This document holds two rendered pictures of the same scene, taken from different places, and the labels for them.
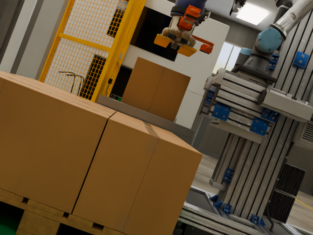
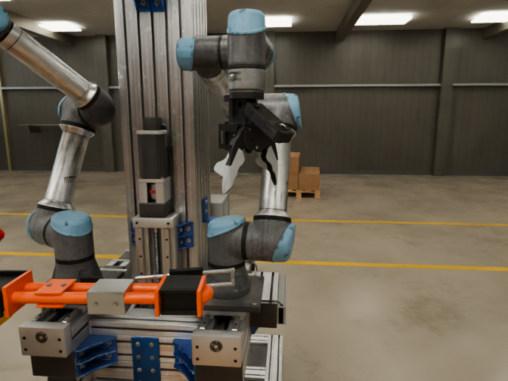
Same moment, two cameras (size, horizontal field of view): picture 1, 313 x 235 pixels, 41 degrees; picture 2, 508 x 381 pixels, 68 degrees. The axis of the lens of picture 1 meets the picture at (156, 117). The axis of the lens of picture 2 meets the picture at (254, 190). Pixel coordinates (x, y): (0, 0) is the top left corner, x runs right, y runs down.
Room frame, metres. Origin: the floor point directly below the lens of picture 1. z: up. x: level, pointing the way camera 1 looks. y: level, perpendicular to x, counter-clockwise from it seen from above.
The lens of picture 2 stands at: (2.22, 0.67, 1.56)
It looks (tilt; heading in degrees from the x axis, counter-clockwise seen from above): 11 degrees down; 275
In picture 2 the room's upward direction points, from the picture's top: straight up
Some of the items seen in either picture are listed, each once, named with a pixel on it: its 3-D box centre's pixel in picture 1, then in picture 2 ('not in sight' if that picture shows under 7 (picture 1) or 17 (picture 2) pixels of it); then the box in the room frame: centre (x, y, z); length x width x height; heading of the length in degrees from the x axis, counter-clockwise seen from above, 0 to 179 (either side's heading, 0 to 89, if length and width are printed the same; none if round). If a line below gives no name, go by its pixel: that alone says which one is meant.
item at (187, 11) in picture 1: (192, 12); (181, 295); (2.41, 0.02, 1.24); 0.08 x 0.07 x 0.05; 5
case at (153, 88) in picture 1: (153, 94); not in sight; (3.24, 0.09, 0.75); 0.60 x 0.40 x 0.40; 2
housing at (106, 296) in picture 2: (189, 18); (112, 295); (2.55, 0.03, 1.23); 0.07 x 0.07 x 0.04; 5
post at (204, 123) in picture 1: (195, 144); not in sight; (3.50, -0.39, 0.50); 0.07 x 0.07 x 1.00; 4
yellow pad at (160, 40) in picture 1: (162, 39); not in sight; (3.00, 0.16, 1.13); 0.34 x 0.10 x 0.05; 5
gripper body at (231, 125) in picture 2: not in sight; (244, 122); (2.31, -0.12, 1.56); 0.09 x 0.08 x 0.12; 139
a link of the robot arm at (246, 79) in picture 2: not in sight; (246, 82); (2.30, -0.11, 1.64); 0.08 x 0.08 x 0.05
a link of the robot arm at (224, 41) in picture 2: not in sight; (249, 51); (2.31, -0.22, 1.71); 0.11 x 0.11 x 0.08; 83
